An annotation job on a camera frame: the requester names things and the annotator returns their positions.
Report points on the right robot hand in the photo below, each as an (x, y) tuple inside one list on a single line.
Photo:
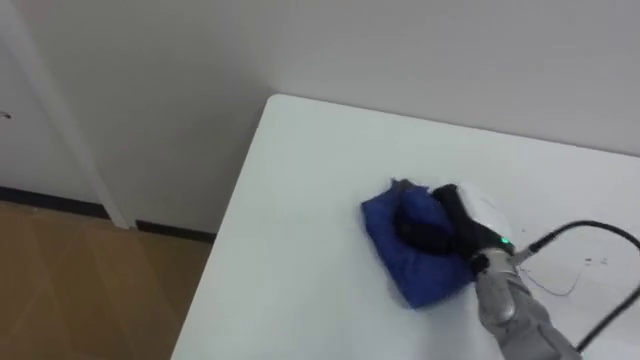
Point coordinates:
[(465, 225)]

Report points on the blue cloth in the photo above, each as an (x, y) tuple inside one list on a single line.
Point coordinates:
[(415, 270)]

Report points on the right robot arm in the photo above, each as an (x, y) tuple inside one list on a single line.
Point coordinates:
[(515, 310)]

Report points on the white desk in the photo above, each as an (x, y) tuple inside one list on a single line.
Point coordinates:
[(350, 200)]

